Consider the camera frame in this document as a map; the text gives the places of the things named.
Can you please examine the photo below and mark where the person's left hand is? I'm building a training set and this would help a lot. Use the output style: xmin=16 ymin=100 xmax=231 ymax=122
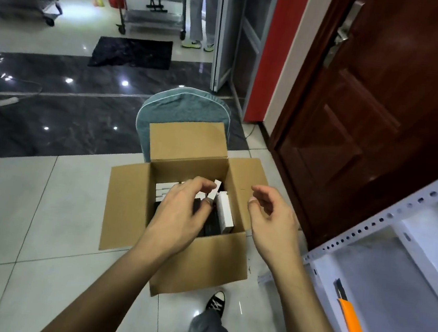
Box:
xmin=136 ymin=170 xmax=220 ymax=266

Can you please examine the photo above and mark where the person's right hand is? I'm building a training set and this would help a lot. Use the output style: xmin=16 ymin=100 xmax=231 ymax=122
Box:
xmin=241 ymin=184 xmax=312 ymax=273

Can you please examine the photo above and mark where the row of slim black boxes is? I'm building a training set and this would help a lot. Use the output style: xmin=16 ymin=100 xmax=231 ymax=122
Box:
xmin=149 ymin=192 xmax=229 ymax=241

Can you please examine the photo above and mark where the stack of slim white boxes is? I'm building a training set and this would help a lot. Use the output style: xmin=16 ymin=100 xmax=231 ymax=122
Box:
xmin=149 ymin=173 xmax=240 ymax=234

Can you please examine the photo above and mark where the small printed brown carton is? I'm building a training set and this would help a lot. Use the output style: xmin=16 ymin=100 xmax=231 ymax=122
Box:
xmin=95 ymin=110 xmax=275 ymax=308

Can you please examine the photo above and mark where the orange utility knife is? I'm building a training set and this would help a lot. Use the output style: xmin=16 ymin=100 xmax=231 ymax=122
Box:
xmin=328 ymin=277 xmax=380 ymax=332

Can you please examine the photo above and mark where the white metal shelving rack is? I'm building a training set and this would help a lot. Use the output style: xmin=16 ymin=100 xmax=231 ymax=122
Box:
xmin=251 ymin=139 xmax=438 ymax=332

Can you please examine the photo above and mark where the person's right forearm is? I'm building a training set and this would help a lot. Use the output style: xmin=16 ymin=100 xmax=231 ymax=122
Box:
xmin=263 ymin=255 xmax=362 ymax=332

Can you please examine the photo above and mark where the person's left forearm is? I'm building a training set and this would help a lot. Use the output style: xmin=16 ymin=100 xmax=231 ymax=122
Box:
xmin=38 ymin=233 xmax=171 ymax=332

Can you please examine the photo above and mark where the black and white sneaker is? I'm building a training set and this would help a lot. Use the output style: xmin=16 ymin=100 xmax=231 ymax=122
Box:
xmin=204 ymin=289 xmax=228 ymax=317

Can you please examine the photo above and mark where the teal fabric chair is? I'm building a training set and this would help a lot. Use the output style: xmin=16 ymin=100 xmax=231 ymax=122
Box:
xmin=131 ymin=81 xmax=236 ymax=171

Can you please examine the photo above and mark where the dark wooden door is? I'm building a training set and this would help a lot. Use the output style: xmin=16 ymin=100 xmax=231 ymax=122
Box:
xmin=257 ymin=0 xmax=438 ymax=264

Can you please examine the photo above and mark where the dark floor mat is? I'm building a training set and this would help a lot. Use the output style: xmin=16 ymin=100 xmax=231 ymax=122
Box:
xmin=87 ymin=33 xmax=175 ymax=76

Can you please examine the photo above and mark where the white power strip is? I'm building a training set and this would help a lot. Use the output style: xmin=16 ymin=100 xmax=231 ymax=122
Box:
xmin=0 ymin=94 xmax=20 ymax=109

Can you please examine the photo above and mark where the glass door with metal frame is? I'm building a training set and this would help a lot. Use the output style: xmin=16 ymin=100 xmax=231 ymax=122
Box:
xmin=205 ymin=0 xmax=282 ymax=123

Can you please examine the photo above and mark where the metal door handle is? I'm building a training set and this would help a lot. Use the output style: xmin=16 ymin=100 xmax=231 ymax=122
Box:
xmin=322 ymin=0 xmax=366 ymax=72

